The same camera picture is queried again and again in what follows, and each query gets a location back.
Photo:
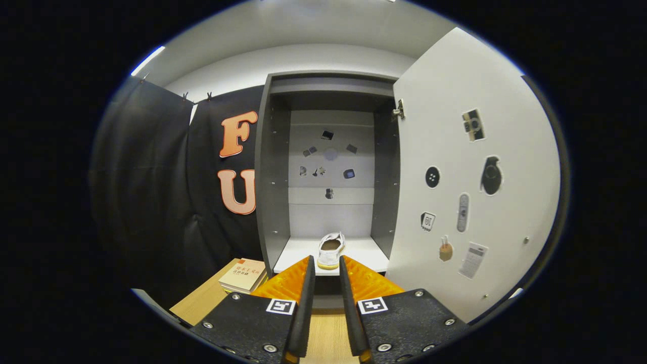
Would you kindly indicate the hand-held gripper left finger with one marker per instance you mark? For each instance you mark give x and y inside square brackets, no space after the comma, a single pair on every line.
[305,323]

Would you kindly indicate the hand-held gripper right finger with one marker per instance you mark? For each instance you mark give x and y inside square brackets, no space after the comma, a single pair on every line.
[354,328]

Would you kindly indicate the white canvas shoe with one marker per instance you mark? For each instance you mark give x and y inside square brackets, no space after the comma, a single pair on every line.
[331,253]

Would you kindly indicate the dark grey shoe cabinet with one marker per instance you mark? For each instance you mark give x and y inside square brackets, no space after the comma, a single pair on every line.
[275,177]

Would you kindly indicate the tan cover book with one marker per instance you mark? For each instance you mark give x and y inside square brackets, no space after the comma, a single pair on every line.
[242,273]

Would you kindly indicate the black backdrop cloth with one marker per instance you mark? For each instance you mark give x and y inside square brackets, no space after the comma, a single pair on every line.
[151,202]

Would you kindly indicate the ceiling light strip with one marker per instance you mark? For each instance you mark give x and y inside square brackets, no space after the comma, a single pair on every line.
[148,60]

